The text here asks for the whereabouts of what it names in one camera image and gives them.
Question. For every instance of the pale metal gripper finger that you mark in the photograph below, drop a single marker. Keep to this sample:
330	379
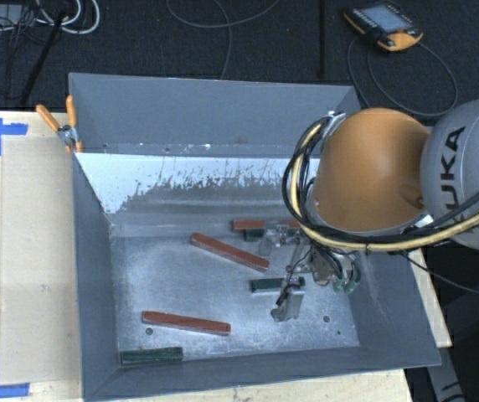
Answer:
292	304
283	235

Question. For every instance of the dark green flat block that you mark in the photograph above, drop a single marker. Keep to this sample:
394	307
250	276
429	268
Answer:
253	235
266	285
151	356

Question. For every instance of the red-brown flat block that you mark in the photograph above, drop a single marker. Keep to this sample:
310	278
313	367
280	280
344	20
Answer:
229	251
248	225
185	323

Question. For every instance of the grey metal bin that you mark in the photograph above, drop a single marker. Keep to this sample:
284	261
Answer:
181	274

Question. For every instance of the pale wood board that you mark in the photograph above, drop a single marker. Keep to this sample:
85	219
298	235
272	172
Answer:
34	245

